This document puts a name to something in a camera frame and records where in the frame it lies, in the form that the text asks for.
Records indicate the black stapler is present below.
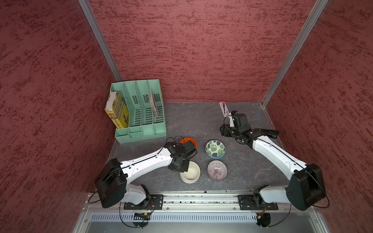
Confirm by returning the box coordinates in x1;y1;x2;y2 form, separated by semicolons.
258;129;279;139

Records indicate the small orange bowl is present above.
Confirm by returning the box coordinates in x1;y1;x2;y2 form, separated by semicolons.
180;137;197;149

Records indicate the yellow book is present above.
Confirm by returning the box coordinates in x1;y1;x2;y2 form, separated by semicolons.
105;92;129;129

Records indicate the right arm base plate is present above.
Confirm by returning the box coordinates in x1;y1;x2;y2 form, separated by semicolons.
238;195;278;211

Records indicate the small green leaf bowl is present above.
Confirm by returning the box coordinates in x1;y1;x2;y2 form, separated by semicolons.
205;140;226;151

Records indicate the large cream bowl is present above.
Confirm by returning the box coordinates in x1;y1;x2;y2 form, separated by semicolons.
180;172;200;183

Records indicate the small cream bowl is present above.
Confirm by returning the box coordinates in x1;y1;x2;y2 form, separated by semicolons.
187;161;201;173

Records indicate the white pencil lead box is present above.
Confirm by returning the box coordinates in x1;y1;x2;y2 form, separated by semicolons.
219;101;231;117

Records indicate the aluminium mounting rail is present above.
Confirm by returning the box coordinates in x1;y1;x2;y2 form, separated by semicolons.
84;190;318;213

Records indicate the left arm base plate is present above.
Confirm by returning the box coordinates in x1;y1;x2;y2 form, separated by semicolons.
123;194;164;211

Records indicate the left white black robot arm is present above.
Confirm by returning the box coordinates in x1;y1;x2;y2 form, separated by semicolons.
95;141;198;210

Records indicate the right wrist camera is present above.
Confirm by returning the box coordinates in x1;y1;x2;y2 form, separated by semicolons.
229;111;238;127

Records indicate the right base cable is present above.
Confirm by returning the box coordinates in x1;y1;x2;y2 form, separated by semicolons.
255;203;292;228

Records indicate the grey booklet in organizer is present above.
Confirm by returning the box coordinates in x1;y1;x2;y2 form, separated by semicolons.
148;88;160;117

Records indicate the large pink striped bowl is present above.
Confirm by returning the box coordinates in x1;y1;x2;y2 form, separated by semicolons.
210;175;226;182

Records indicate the right aluminium corner post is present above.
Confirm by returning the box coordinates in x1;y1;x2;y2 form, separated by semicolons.
261;0;328;108

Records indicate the base cable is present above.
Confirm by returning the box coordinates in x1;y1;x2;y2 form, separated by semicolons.
255;203;292;228
116;195;155;229

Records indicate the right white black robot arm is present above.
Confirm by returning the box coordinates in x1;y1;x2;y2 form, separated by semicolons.
220;111;328;211

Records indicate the left aluminium corner post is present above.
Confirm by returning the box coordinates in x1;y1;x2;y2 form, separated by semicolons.
78;0;122;82

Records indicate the aluminium corner post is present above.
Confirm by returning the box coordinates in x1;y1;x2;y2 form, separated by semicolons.
78;0;122;82
261;0;328;108

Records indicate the green plastic file organizer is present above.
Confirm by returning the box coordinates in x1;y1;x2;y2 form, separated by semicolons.
110;79;167;144

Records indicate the left base cable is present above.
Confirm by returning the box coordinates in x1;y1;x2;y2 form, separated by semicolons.
116;195;155;229

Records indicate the small pink striped bowl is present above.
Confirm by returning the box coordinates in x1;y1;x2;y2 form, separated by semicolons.
207;160;227;176

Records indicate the large green leaf bowl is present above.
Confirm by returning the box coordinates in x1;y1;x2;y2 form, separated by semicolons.
206;150;225;159

